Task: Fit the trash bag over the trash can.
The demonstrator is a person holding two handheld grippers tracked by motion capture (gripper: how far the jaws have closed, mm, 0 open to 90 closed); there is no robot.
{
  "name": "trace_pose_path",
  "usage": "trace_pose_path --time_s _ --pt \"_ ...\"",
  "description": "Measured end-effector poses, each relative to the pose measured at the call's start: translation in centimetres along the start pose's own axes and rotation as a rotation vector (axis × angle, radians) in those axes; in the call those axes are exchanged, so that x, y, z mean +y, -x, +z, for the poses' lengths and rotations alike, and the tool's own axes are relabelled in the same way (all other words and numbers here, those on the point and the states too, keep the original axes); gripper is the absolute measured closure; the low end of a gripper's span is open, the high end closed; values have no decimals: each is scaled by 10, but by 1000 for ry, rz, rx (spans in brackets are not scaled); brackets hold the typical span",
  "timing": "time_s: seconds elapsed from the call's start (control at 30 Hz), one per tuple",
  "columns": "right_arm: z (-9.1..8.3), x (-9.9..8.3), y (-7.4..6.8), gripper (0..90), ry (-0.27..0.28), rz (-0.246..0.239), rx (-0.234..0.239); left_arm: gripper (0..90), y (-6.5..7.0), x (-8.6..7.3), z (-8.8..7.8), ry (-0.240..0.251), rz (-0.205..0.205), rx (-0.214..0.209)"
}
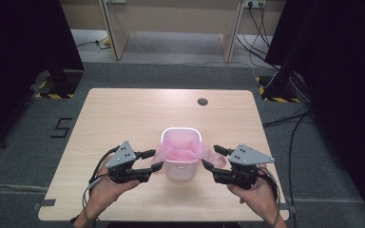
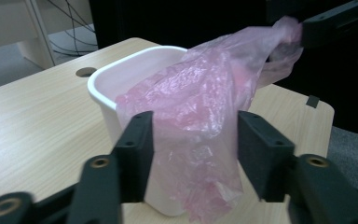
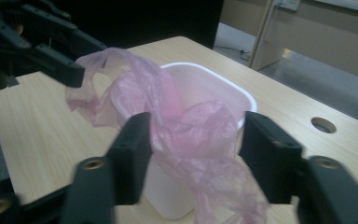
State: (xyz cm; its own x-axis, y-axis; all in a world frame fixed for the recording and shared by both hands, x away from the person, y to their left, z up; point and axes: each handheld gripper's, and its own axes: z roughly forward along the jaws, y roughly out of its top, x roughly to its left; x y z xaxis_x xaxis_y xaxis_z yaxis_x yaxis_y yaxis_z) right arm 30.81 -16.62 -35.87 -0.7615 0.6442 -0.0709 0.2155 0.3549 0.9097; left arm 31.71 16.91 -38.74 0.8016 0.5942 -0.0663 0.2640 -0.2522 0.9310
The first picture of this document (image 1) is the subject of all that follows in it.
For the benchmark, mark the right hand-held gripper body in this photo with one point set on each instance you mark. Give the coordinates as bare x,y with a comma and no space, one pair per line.
247,156

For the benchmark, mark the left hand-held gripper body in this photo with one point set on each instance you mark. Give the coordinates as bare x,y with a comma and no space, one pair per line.
122,158

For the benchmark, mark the white plastic bin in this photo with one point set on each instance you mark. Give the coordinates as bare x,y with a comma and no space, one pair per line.
181,171

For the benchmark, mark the pink plastic bag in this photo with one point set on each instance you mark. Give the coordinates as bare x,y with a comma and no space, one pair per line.
182,153

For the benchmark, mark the person's left hand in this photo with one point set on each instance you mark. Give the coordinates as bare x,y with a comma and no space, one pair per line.
107,190

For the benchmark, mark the person's right hand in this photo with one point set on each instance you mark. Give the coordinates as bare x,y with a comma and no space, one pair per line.
259,198

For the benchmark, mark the grey tape strip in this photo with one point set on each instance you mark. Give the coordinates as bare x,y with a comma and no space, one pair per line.
46,203
290,208

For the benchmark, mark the stand base with striped tape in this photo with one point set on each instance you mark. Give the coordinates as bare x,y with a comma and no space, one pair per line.
60,85
282,93

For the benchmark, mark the black curtain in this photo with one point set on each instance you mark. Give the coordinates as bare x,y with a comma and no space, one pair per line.
345,95
19,63

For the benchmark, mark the light wooden desk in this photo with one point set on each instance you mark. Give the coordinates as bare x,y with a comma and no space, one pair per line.
171,15

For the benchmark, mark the white wall socket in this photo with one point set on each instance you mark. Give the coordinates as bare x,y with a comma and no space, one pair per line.
254,3

